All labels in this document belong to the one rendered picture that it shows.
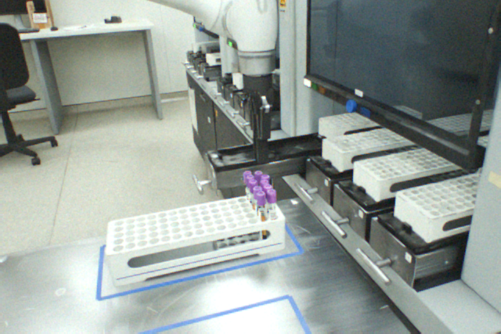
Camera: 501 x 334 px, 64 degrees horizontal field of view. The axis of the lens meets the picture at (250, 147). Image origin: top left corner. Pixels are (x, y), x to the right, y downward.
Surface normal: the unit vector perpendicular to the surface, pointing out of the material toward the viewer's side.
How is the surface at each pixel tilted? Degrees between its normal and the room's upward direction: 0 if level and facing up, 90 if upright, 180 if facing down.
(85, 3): 90
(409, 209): 90
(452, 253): 90
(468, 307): 0
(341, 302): 0
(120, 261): 90
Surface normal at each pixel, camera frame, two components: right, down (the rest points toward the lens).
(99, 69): 0.31, 0.36
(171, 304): -0.04, -0.92
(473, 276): -0.95, 0.16
